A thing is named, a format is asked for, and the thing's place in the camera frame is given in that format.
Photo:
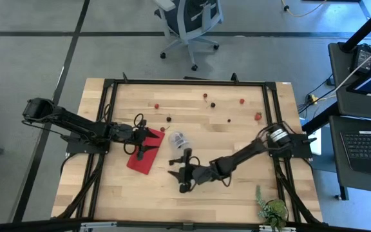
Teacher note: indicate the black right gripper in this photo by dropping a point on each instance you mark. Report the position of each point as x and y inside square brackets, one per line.
[201, 175]

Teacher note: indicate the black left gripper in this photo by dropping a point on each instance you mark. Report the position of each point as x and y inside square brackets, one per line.
[124, 133]

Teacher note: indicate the clear plastic deli container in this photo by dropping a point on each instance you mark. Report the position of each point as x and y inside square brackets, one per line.
[173, 138]

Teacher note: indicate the red strawberry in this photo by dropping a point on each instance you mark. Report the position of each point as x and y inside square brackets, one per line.
[258, 116]

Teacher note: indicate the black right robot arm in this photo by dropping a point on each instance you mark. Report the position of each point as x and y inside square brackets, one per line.
[237, 158]

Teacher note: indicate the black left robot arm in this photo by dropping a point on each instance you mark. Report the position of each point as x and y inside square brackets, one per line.
[76, 124]

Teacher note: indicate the dark red cherry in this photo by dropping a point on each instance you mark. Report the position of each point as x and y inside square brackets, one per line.
[162, 129]

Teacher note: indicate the red cloth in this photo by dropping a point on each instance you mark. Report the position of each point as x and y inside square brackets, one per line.
[143, 161]

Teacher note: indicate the green potted succulent plant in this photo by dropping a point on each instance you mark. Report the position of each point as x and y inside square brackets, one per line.
[274, 211]

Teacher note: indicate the black clamp on edge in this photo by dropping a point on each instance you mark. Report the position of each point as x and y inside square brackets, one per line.
[234, 78]

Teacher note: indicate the white and black office chair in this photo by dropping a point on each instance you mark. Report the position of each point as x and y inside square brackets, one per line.
[185, 19]

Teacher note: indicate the yellow plug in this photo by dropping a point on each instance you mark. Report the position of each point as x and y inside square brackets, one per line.
[313, 97]

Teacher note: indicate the dark keyboard platform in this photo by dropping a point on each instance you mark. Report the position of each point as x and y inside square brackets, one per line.
[338, 167]

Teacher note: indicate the dark standing desk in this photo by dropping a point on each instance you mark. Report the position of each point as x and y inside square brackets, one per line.
[343, 103]

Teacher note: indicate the black keyboard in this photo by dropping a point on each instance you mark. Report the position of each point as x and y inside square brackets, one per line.
[366, 151]

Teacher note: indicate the black power adapter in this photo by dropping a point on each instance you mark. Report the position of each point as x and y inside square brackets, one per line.
[363, 58]

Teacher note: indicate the black monitor stand pole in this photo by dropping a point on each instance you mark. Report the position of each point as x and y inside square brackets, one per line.
[366, 27]

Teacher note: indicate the silver metal bracket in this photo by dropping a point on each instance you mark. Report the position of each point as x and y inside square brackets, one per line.
[275, 229]
[98, 225]

